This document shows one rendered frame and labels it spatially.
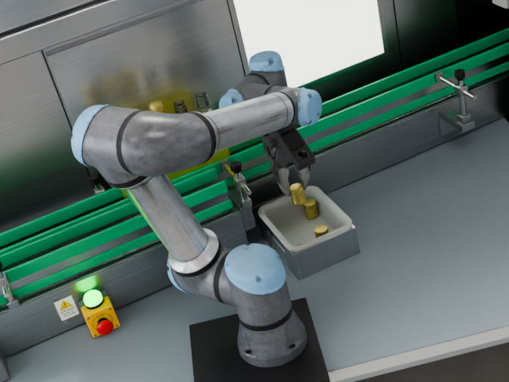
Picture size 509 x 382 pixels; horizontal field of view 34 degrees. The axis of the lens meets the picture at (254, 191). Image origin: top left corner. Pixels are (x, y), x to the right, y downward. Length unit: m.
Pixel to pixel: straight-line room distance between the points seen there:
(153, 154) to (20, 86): 0.75
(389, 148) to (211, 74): 0.53
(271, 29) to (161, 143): 0.88
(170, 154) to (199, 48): 0.77
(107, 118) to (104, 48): 0.62
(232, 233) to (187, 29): 0.52
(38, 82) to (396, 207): 0.95
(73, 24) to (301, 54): 0.62
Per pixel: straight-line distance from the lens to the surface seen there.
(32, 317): 2.08
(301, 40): 2.31
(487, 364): 2.82
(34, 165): 2.23
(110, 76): 2.15
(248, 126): 1.60
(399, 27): 2.49
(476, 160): 2.37
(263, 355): 1.80
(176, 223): 1.68
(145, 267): 2.08
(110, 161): 1.51
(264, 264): 1.72
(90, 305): 2.03
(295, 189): 2.04
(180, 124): 1.47
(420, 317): 1.90
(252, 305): 1.73
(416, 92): 2.35
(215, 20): 2.19
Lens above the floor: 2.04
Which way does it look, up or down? 33 degrees down
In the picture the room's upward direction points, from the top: 14 degrees counter-clockwise
